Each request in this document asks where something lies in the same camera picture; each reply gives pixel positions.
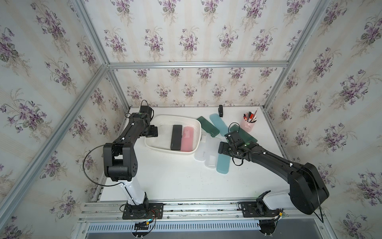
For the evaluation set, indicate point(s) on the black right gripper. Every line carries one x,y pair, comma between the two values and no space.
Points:
224,145

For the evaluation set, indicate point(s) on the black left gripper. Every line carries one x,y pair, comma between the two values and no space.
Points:
152,132

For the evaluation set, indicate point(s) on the teal pencil case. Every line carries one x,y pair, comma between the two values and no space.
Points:
223,164

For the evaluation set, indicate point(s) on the white plastic storage box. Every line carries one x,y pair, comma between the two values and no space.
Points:
165,124

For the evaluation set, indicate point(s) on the black pencil case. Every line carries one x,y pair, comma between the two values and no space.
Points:
176,138

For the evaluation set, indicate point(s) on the pink pencil case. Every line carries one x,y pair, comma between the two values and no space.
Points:
187,143

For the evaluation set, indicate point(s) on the clear frosted pencil case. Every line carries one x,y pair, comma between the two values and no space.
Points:
202,148
211,153

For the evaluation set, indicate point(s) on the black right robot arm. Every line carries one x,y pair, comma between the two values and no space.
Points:
307,190

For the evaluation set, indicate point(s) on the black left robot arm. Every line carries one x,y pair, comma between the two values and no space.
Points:
120,161

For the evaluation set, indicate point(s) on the dark green pencil case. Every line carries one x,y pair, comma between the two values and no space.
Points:
208,127
243,134

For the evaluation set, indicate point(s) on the light blue pencil case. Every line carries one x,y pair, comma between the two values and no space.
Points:
219,124

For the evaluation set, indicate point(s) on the pink pen cup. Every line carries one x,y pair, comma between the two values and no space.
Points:
249,120

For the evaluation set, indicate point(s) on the small black device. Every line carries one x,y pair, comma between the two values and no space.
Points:
220,111

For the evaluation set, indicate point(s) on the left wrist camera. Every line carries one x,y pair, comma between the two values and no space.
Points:
146,109

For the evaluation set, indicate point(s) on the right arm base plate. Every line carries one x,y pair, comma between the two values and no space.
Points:
256,209

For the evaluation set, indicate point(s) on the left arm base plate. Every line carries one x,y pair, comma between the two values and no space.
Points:
140,212

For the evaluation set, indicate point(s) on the aluminium rail frame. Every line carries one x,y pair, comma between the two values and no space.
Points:
189,216

